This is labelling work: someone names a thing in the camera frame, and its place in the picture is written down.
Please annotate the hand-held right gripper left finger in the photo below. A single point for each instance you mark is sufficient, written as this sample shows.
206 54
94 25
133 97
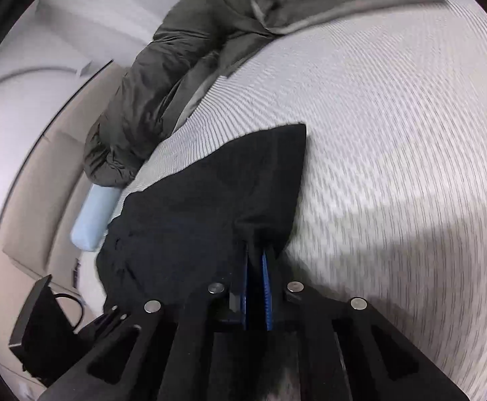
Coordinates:
247 292

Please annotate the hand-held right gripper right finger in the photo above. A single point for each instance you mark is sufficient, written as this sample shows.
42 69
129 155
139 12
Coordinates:
267 292

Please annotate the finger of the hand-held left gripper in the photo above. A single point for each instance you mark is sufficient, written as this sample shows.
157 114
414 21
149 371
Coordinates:
105 319

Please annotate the black pants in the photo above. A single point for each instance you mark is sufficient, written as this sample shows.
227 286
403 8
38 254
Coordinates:
210 200

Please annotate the light blue pillow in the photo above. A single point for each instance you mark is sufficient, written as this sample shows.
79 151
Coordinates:
93 217

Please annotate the white textured mattress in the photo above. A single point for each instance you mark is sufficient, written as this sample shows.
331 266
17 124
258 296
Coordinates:
393 154

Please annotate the grey puffer jacket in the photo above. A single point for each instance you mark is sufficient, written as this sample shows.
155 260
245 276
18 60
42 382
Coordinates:
164 71

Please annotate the white wardrobe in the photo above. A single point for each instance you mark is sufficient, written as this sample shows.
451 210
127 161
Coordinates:
101 16

